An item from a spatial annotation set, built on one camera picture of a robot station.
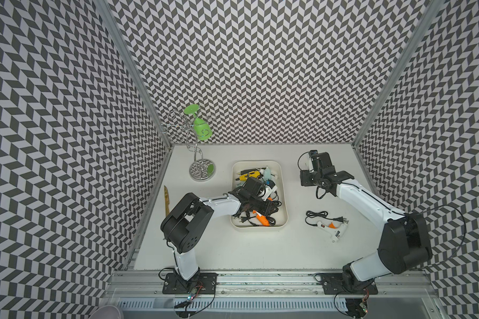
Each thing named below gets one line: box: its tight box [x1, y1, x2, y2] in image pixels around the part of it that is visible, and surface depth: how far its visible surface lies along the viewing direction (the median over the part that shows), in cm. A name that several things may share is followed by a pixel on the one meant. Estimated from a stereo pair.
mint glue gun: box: [263, 165, 272, 181], surface depth 100 cm
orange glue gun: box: [252, 210, 271, 227], surface depth 88 cm
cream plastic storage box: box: [230, 160, 289, 229], surface depth 90 cm
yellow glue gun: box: [239, 170, 261, 182], surface depth 101 cm
